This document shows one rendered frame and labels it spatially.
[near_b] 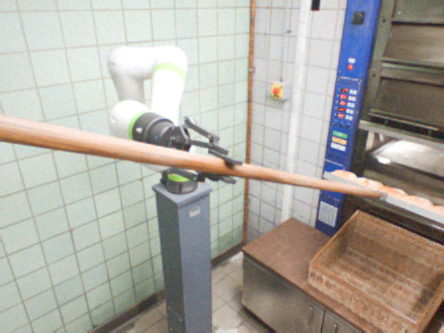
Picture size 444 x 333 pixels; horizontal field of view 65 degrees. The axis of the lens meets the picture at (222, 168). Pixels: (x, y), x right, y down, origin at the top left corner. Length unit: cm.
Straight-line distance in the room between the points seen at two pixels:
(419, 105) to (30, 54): 179
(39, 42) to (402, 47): 165
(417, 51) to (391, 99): 25
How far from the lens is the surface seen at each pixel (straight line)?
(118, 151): 50
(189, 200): 155
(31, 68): 176
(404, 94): 199
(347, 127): 210
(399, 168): 208
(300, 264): 218
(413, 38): 196
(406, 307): 210
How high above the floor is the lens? 199
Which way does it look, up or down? 26 degrees down
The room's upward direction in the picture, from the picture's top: straight up
